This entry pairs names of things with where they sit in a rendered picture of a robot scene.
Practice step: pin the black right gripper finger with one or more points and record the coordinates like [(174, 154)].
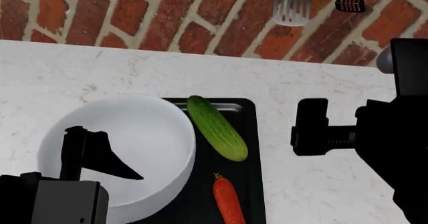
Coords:
[(309, 141), (312, 112)]

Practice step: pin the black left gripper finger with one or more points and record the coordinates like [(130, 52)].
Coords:
[(72, 153), (107, 158)]

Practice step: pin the white round bowl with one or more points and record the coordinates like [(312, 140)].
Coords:
[(150, 138)]

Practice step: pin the black rectangular tray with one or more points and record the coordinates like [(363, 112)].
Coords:
[(200, 184)]

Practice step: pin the grey round knob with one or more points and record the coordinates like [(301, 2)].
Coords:
[(385, 59)]

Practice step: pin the green cucumber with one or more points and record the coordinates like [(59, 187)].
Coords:
[(215, 130)]

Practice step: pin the orange carrot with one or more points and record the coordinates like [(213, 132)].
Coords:
[(229, 201)]

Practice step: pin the grey slotted spatula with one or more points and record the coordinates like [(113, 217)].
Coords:
[(291, 7)]

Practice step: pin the black camera box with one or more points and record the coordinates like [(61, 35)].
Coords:
[(411, 68)]

